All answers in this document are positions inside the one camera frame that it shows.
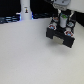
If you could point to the k-cup stored back right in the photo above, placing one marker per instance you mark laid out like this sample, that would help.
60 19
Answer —
70 24

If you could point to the k-cup stored left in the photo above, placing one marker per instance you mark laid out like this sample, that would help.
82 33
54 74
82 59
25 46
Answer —
51 26

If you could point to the green-lidded white k-cup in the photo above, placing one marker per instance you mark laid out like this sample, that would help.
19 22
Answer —
62 21

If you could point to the black keyboard with blue light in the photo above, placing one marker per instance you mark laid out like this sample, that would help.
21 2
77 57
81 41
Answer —
9 19

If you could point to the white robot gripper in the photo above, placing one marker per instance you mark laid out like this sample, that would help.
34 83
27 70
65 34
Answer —
61 4

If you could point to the k-cup stored front right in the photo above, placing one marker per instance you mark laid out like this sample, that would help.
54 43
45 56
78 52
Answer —
68 33

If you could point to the black k-cup holder drawer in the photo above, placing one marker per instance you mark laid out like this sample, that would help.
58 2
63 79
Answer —
58 34

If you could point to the k-cup stored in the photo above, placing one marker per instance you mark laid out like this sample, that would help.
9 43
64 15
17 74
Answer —
51 26
68 33
70 24

